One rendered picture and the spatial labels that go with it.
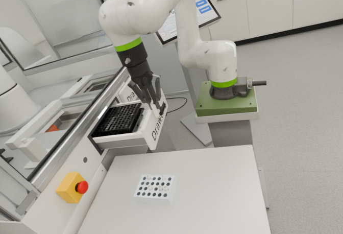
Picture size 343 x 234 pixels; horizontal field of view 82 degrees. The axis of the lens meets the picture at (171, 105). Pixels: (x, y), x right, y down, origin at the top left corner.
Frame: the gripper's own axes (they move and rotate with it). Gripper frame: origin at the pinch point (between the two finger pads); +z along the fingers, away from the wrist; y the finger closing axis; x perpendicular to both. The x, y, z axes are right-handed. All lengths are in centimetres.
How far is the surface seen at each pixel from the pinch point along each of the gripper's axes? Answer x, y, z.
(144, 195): -28.3, -1.8, 13.7
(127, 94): 25.0, -24.8, 4.4
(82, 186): -30.5, -19.3, 4.6
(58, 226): -39.5, -26.5, 10.9
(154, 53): 169, -56, 32
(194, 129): 88, -12, 90
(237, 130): 15.7, 29.0, 30.4
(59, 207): -35.8, -26.6, 7.3
